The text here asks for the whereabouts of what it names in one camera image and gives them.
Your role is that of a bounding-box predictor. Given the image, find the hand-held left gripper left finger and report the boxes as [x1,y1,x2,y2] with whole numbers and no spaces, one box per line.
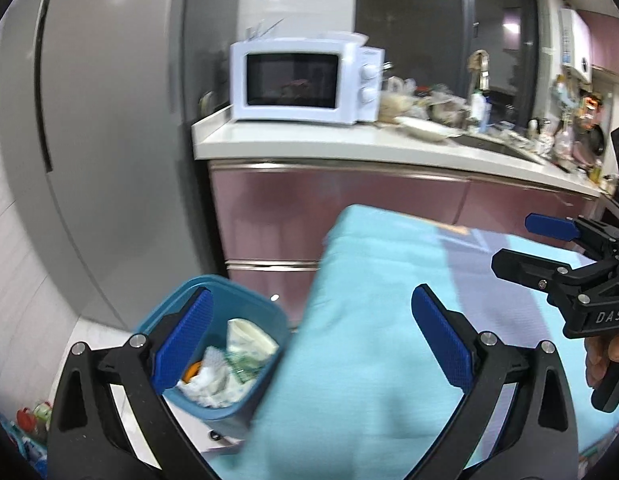
[47,286,215,480]

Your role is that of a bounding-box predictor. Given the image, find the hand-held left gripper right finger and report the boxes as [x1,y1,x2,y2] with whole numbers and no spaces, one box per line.
[411,284,583,480]

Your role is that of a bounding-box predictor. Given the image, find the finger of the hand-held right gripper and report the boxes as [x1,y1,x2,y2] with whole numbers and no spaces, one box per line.
[491,249,573,300]
[524,213,619,257]

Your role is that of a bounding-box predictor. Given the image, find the large white tissue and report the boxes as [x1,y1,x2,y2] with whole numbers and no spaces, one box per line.
[177,349,236,409]

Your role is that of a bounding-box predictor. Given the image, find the white blue-dotted paper cup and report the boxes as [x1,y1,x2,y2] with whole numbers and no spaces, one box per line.
[226,318,281,362]

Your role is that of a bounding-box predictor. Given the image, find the blue plastic bin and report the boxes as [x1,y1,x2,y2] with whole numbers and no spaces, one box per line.
[134,275,292,436]

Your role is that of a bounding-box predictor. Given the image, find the person's right hand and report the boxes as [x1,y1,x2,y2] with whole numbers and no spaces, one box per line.
[584,332,619,390]

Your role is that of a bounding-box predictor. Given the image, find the teal grey printed tablecloth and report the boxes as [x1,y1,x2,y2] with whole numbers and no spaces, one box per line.
[210,204,619,480]

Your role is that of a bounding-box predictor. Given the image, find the black hanging frying pan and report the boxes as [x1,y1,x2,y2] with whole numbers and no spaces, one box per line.
[587,122,608,159]

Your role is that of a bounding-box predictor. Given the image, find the white soap bottle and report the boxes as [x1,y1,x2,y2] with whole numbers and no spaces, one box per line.
[469,91,488,134]

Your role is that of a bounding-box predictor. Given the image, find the pink base cabinets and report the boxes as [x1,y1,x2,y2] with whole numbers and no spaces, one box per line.
[208,160,601,332]

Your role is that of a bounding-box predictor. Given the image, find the white shallow plate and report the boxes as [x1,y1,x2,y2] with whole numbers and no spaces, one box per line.
[393,116,463,142]

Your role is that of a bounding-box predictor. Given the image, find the steel sink faucet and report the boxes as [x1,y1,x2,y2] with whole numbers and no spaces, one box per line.
[468,50,491,95]

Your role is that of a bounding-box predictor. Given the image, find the white water heater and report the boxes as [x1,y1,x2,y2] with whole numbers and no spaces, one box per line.
[559,6,593,82]

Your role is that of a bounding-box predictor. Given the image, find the clear plastic food container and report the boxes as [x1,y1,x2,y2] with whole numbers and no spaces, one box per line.
[379,89,416,124]

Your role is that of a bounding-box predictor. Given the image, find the grey refrigerator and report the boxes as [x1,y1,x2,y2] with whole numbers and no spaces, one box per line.
[0,0,240,332]

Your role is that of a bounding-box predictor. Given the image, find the white kitchen counter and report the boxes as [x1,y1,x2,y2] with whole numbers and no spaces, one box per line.
[191,105,603,199]

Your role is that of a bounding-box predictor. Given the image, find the white microwave oven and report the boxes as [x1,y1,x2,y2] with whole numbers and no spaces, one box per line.
[230,37,387,127]

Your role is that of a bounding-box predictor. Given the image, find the dark kitchen window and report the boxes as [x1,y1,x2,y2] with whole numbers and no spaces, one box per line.
[354,0,546,97]

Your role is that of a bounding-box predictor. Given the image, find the pink wall cabinet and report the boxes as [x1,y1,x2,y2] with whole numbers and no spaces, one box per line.
[575,7,619,77]

